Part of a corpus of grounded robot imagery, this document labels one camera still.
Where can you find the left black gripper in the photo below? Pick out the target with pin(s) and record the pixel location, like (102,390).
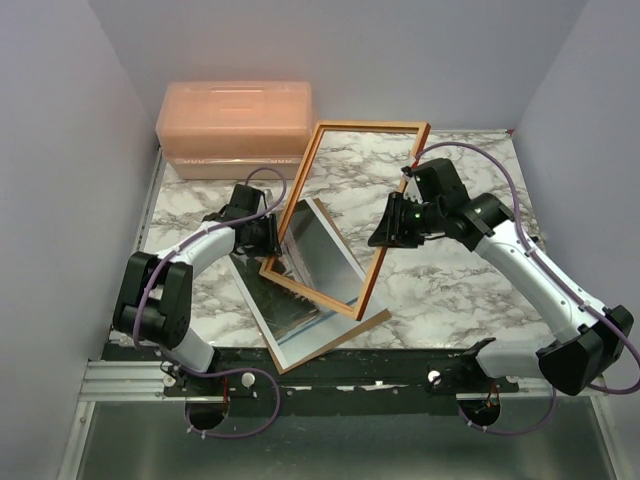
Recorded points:
(271,244)

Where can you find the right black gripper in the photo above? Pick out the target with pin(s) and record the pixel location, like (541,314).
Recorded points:
(390,232)

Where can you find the landscape photo print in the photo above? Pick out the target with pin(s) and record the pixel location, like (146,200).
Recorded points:
(275,309)

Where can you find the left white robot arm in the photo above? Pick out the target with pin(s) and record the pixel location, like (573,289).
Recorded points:
(154,301)

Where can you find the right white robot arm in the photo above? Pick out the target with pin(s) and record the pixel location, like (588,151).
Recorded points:
(587,337)

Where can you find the brown cardboard backing board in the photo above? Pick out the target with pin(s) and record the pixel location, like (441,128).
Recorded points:
(328,325)

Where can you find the orange translucent plastic storage box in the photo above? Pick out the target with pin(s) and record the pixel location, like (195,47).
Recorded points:
(216,130)

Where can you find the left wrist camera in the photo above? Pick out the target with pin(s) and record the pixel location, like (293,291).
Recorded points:
(245,201)

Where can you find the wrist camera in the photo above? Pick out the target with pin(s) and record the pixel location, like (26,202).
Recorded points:
(245,201)
(433,180)

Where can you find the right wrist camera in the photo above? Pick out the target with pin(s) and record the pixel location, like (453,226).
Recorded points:
(433,180)

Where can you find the aluminium extrusion frame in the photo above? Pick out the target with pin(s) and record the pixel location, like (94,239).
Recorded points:
(108,381)

